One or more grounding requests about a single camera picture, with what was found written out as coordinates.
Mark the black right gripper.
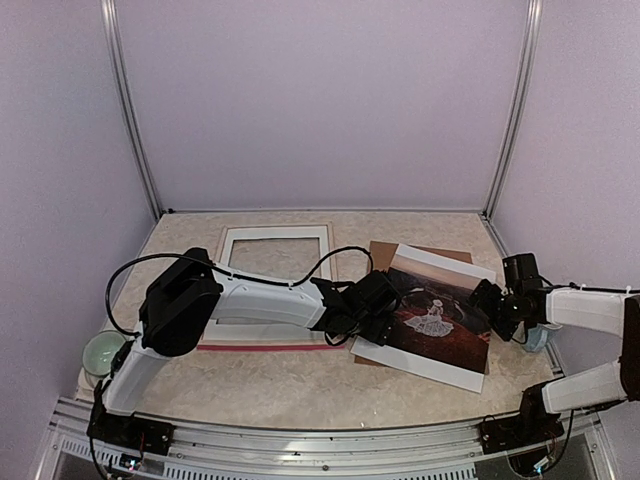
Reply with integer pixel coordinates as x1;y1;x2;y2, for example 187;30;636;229
467;278;523;341

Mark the dark landscape photo print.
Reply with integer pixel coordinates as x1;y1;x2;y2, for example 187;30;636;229
351;244;496;394

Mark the brown cardboard backing board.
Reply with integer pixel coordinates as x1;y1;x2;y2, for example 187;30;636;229
354;240;473;367

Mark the clear acrylic glass sheet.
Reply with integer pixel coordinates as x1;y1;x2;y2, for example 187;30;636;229
228;238;320;280

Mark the pink wooden picture frame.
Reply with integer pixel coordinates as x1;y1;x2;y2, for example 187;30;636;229
195;222;348;351

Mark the white photo mat board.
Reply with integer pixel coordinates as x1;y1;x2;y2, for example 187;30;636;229
205;227;337;341

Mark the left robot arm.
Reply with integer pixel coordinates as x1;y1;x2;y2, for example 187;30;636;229
87;247;401;454

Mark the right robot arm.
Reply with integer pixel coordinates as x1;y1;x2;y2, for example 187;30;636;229
469;253;639;453

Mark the light blue ceramic mug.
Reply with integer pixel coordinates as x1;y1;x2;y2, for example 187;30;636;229
521;324;561;353

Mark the green ceramic bowl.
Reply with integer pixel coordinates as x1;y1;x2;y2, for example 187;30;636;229
82;330;126;378

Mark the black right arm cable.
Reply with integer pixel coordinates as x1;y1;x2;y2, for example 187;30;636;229
539;277;640;296

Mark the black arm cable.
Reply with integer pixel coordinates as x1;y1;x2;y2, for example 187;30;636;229
104;246;376;341
539;277;640;296

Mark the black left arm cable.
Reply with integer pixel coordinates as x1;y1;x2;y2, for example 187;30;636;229
104;246;376;341

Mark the aluminium front rail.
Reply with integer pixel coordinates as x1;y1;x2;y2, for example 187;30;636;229
49;394;606;480

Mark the right aluminium corner post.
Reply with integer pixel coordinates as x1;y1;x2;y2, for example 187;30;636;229
483;0;543;223

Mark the aluminium corner post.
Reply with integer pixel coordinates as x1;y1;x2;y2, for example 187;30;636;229
100;0;164;222
483;0;543;223

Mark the left aluminium corner post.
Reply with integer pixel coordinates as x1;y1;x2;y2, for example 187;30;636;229
100;0;164;222

